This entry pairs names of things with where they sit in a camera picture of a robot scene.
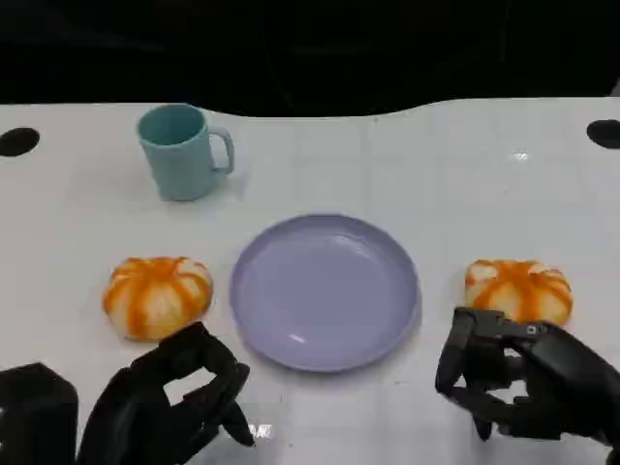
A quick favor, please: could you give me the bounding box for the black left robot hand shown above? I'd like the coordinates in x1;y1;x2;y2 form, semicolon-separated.
77;320;257;465

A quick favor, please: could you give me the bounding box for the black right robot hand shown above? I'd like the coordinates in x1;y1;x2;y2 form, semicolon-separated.
434;306;620;447

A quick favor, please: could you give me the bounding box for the orange white toy bread roll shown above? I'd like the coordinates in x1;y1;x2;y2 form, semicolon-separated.
464;258;574;326
102;256;215;342

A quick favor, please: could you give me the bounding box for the lilac plate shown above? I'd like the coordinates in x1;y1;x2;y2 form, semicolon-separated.
229;213;421;374

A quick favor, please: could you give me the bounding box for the pale green mug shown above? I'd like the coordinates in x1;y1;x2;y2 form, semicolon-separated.
136;103;236;202

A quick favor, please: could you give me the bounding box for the black backdrop cloth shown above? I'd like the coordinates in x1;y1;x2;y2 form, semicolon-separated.
0;0;620;119

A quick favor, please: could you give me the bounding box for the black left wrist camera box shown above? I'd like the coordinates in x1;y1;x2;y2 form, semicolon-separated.
0;362;80;465

